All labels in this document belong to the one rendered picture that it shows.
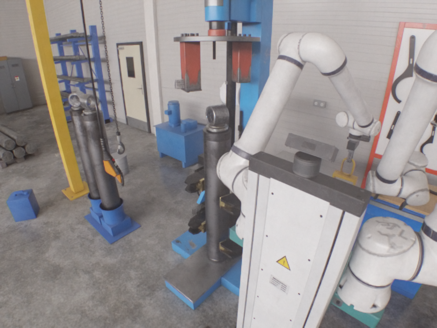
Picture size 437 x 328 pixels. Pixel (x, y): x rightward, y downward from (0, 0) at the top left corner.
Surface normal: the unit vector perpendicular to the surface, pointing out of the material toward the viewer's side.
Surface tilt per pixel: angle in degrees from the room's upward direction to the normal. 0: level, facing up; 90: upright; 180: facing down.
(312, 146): 61
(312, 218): 90
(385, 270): 90
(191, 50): 90
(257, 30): 90
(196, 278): 0
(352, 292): 68
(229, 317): 0
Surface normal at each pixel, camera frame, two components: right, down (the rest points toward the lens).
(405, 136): -0.72, 0.57
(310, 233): -0.70, 0.32
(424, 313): 0.00, -0.89
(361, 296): -0.51, 0.02
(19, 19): 0.76, 0.30
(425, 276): -0.36, 0.40
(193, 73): 0.41, 0.41
